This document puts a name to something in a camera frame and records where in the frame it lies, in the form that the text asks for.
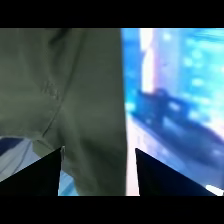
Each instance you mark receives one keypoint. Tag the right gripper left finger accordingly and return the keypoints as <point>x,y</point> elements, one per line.
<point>40,178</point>

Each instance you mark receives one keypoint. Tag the grey-green shirt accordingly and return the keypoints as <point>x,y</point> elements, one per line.
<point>83,100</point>

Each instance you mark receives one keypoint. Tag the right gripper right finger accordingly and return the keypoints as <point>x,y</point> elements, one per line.
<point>160,178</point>

